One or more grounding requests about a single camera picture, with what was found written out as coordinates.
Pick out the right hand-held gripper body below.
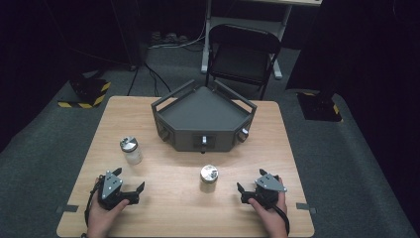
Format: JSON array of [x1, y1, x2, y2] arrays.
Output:
[[251, 174, 288, 210]]

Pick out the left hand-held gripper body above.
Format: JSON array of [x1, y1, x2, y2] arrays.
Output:
[[97, 170, 131, 211]]

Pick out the glass jar with white powder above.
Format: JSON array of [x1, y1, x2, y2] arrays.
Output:
[[119, 135, 144, 166]]

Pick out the glass jar with silver lid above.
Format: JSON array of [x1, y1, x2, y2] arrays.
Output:
[[199, 164, 220, 194]]

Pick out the person's left hand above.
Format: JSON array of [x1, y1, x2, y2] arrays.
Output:
[[86, 178, 131, 238]]

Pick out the person's right hand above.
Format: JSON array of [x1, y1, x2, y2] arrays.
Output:
[[248, 178, 289, 238]]

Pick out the grey tape strip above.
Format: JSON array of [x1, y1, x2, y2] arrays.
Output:
[[295, 201, 318, 213], [54, 204, 80, 214]]

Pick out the yellow-black striped stand base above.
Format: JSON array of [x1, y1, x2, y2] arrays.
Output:
[[296, 90, 344, 123], [56, 76, 112, 110]]

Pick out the black folding chair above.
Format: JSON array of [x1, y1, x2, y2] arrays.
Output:
[[204, 23, 282, 101]]

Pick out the power strip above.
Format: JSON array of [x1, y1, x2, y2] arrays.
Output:
[[150, 30, 190, 48]]

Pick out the left hand-held gripper black cable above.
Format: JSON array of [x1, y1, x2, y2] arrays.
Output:
[[80, 179, 104, 238]]

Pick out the hand-held gripper black cable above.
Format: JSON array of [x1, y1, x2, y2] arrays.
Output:
[[80, 179, 104, 238], [270, 201, 291, 237]]

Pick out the right hand-held gripper black cable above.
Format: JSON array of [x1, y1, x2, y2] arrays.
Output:
[[270, 201, 291, 237]]

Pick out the black floor cable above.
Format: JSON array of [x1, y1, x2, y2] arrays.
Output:
[[126, 62, 173, 97]]

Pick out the white floor cable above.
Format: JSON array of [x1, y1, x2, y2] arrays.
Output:
[[148, 19, 208, 51]]

